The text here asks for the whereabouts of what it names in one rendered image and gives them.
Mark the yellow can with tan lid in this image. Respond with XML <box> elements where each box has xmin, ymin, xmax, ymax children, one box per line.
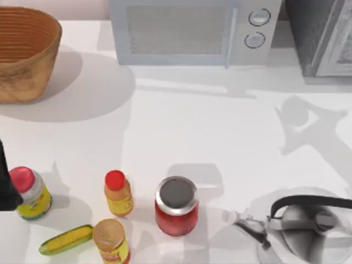
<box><xmin>92</xmin><ymin>218</ymin><xmax>131</xmax><ymax>264</ymax></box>

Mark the yellow corn cob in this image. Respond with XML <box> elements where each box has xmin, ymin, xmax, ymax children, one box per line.
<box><xmin>38</xmin><ymin>224</ymin><xmax>94</xmax><ymax>256</ymax></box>

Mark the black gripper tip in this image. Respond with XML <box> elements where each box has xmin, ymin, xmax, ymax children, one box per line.
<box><xmin>0</xmin><ymin>139</ymin><xmax>24</xmax><ymax>212</ymax></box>

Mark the microwave oven door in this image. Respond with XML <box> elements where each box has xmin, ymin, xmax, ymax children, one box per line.
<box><xmin>107</xmin><ymin>0</ymin><xmax>234</xmax><ymax>66</ymax></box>

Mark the red-capped orange bottle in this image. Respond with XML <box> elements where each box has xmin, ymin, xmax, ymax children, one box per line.
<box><xmin>104</xmin><ymin>170</ymin><xmax>135</xmax><ymax>218</ymax></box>

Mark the round microwave knob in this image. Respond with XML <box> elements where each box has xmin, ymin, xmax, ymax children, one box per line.
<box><xmin>244</xmin><ymin>31</ymin><xmax>267</xmax><ymax>50</ymax></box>
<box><xmin>248</xmin><ymin>8</ymin><xmax>272</xmax><ymax>25</ymax></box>

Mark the pale microwave oven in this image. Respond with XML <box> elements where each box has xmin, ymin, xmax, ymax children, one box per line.
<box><xmin>107</xmin><ymin>0</ymin><xmax>283</xmax><ymax>69</ymax></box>

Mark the red jar with silver lid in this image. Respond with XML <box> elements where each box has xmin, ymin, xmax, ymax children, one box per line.
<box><xmin>155</xmin><ymin>176</ymin><xmax>199</xmax><ymax>237</ymax></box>

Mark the brown woven basket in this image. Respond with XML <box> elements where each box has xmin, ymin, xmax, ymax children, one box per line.
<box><xmin>0</xmin><ymin>6</ymin><xmax>63</xmax><ymax>105</ymax></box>

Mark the silver kettle with black handle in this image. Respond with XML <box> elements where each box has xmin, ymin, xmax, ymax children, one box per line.
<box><xmin>232</xmin><ymin>195</ymin><xmax>352</xmax><ymax>264</ymax></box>

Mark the microwave door handle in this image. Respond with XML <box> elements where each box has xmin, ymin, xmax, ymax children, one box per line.
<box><xmin>225</xmin><ymin>7</ymin><xmax>238</xmax><ymax>70</ymax></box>

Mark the red-lidded yellow label jar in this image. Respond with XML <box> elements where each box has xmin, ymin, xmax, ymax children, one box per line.
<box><xmin>8</xmin><ymin>166</ymin><xmax>53</xmax><ymax>221</ymax></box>

